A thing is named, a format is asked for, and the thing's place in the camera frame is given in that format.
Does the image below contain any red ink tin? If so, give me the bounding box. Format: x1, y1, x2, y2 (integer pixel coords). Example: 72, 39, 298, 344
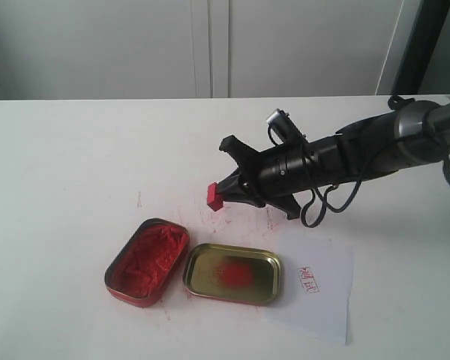
104, 217, 191, 308

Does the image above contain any white cabinet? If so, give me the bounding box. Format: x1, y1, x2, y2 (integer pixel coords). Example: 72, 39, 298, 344
0, 1, 419, 100

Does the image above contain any dark vertical post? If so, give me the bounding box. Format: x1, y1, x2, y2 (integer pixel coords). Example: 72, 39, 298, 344
391, 0, 450, 95

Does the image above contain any gold tin lid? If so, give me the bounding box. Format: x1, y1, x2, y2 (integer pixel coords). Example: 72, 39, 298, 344
183, 243, 282, 306

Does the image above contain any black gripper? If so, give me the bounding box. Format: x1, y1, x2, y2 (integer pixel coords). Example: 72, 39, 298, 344
216, 135, 308, 220

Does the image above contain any red stamp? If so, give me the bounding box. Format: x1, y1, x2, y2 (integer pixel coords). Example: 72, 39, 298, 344
206, 182, 224, 212

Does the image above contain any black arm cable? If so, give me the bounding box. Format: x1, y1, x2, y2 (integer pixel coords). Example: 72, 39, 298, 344
299, 138, 450, 228

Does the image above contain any white paper sheet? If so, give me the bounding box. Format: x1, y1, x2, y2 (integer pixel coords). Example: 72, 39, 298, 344
265, 230, 353, 344

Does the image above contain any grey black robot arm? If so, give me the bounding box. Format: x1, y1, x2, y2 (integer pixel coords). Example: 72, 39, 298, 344
206, 95, 450, 228

